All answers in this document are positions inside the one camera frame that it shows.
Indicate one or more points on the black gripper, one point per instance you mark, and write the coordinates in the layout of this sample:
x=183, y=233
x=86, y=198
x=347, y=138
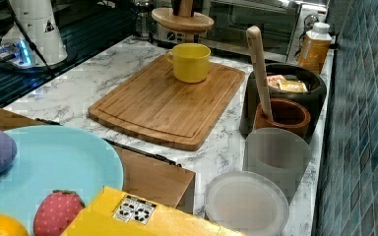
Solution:
x=182, y=8

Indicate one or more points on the round wooden lid with knob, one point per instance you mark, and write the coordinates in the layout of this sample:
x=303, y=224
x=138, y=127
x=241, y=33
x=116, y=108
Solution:
x=195, y=25

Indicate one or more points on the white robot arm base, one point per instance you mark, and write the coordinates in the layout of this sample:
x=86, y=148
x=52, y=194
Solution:
x=34, y=42

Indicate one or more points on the black tea container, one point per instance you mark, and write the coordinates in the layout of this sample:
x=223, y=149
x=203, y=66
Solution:
x=313, y=99

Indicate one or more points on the translucent plastic lid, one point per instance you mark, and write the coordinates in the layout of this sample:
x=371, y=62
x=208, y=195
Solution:
x=247, y=202

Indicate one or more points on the silver toaster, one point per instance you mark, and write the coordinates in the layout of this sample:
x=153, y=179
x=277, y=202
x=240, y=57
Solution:
x=166, y=36

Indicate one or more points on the glass french press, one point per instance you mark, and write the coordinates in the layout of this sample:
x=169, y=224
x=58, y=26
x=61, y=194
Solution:
x=144, y=23

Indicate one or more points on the yellow ceramic mug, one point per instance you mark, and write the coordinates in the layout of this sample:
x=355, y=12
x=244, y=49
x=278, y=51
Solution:
x=190, y=62

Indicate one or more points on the wooden pestle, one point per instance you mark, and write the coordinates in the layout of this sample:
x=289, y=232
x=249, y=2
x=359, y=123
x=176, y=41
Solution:
x=254, y=40

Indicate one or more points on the bamboo cutting board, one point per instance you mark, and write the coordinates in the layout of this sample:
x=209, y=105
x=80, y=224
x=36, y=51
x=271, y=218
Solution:
x=155, y=107

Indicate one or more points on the stainless toaster oven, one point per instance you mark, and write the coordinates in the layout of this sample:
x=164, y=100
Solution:
x=282, y=24

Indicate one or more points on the orange juice bottle white cap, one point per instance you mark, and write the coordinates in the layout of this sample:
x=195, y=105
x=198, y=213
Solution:
x=315, y=47

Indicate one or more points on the brown wooden mortar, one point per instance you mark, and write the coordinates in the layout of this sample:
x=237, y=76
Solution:
x=287, y=115

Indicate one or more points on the translucent plastic cup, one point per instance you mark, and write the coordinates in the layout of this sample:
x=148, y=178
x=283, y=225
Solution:
x=279, y=155

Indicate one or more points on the light blue plate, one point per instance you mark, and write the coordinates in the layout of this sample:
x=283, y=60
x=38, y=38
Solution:
x=56, y=158

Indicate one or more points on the yellow cardboard box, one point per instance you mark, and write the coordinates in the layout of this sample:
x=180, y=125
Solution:
x=117, y=213

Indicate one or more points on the red plush strawberry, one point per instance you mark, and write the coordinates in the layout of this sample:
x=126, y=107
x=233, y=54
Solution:
x=56, y=212

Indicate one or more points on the orange fruit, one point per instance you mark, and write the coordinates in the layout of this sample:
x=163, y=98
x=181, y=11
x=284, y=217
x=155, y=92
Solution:
x=10, y=226

